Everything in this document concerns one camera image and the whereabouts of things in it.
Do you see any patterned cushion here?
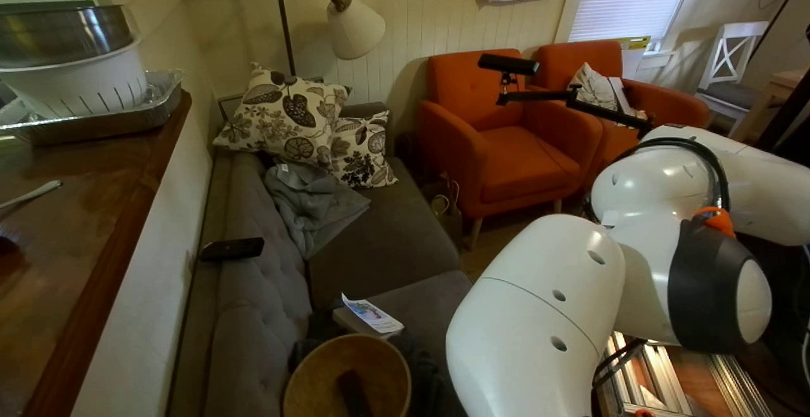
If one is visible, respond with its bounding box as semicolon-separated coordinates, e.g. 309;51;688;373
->
567;62;649;121

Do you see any small floral pillow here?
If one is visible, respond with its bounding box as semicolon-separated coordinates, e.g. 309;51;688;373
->
328;110;399;190

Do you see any metal bowl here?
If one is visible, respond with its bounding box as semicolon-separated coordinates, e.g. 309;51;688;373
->
0;4;137;69

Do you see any white colander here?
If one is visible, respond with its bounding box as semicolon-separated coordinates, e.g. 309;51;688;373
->
0;37;150;121

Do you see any white wooden chair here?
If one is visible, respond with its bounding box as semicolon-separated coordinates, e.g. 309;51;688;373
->
695;21;770;121

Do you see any brown bag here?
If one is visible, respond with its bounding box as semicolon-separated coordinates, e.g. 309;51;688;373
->
422;175;464;248

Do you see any wooden bowl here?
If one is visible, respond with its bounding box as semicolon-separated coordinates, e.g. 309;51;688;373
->
282;333;413;417

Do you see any book with white cover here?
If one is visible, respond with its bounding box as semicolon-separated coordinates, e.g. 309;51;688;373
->
333;292;405;340

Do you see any grey striped towel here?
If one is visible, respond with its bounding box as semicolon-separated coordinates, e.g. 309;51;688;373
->
264;162;371;260

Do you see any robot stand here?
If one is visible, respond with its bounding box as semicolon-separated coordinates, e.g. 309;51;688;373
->
594;333;774;417

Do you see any floor lamp with white shade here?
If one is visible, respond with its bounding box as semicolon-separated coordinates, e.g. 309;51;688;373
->
270;0;387;80

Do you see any foil tray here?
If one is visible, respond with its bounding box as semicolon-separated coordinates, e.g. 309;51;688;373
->
0;68;186;147

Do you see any black remote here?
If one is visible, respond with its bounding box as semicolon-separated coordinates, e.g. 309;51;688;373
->
337;369;375;417
199;237;266;263

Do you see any camera on mount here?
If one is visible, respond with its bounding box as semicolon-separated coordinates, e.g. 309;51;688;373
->
477;53;656;138

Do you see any light wooden table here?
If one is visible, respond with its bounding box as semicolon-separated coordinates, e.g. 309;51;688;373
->
733;68;809;144

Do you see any silver knife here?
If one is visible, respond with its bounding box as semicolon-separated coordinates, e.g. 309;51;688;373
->
0;179;63;211

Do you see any grey tufted sofa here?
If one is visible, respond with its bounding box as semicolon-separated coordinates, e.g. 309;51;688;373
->
167;101;475;417

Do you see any wooden counter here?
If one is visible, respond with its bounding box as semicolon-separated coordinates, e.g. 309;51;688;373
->
0;90;193;417

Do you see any orange armchair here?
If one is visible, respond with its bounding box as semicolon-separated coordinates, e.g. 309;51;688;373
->
416;48;604;251
530;40;711;174

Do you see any large floral pillow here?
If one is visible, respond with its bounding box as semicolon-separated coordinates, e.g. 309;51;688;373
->
213;63;351;168

